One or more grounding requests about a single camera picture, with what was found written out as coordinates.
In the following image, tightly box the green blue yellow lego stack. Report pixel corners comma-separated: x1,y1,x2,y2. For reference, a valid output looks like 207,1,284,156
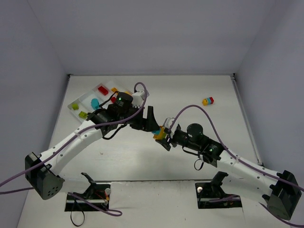
152,126,167,140

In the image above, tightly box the yellow square lego brick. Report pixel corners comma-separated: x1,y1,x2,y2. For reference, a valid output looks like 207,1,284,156
111,87,118,93

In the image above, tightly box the yellow blue red lego stack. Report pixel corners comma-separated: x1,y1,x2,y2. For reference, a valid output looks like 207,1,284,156
202,97,214,106

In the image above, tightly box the blue oval lego brick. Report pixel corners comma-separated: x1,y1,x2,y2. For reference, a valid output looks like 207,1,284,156
91,98,100,110

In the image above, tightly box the red flower lego brick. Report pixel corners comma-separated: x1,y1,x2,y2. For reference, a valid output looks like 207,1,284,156
98,86,109,96

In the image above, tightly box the small green lego brick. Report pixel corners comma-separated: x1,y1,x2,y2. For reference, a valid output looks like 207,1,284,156
71,103,79,110

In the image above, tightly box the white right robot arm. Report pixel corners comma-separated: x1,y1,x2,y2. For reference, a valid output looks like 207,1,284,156
153,123,302,220

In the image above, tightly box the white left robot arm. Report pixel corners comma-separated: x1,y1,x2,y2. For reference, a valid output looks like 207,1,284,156
25,90,159,200

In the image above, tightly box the clear plastic divided tray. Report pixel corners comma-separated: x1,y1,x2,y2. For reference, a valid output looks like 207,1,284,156
67,80,145,122

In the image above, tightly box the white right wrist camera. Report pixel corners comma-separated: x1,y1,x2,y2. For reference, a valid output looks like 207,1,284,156
162,117,179,138

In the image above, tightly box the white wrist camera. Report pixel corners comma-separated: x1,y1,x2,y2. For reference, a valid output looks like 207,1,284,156
132,90,150,108
162,117,179,138

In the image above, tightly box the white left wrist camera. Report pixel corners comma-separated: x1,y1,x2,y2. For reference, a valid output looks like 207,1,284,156
132,90,150,108

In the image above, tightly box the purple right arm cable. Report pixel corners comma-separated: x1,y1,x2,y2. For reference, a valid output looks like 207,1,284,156
168,104,304,227

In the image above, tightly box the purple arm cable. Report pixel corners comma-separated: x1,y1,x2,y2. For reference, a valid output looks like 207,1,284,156
0,82,150,217
168,104,304,227

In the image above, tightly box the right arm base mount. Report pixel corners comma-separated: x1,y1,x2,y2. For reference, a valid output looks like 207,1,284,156
195,182,242,209

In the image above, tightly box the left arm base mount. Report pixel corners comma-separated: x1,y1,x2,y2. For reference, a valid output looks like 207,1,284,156
64,183,111,212

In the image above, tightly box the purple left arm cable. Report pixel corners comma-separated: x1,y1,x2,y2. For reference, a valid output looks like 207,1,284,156
0,82,150,217

